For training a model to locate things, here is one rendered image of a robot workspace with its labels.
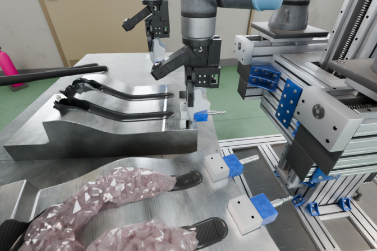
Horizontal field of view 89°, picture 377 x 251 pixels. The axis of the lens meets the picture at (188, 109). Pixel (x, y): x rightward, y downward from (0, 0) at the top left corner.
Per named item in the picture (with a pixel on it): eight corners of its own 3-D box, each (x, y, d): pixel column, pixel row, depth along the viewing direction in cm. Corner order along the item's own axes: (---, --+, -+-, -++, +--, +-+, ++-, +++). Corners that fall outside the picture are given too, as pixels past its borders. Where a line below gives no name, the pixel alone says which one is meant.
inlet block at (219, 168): (249, 157, 50) (253, 142, 47) (261, 172, 46) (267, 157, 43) (203, 171, 46) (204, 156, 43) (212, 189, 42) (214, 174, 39)
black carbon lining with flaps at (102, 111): (174, 96, 67) (173, 71, 61) (174, 126, 54) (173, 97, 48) (72, 100, 65) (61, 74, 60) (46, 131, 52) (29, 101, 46)
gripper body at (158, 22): (169, 40, 67) (167, 0, 60) (145, 40, 67) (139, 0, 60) (170, 34, 74) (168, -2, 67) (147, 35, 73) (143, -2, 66)
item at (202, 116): (223, 115, 59) (224, 100, 56) (226, 125, 55) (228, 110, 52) (180, 116, 58) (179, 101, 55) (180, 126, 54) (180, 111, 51)
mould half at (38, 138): (191, 103, 76) (191, 71, 68) (197, 153, 55) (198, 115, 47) (60, 107, 73) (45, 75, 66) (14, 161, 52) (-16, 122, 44)
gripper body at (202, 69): (218, 91, 47) (223, 40, 40) (183, 92, 46) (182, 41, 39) (213, 77, 53) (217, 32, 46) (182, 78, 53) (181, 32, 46)
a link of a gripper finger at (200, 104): (210, 124, 49) (211, 89, 46) (188, 125, 49) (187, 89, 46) (208, 119, 52) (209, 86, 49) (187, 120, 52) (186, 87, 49)
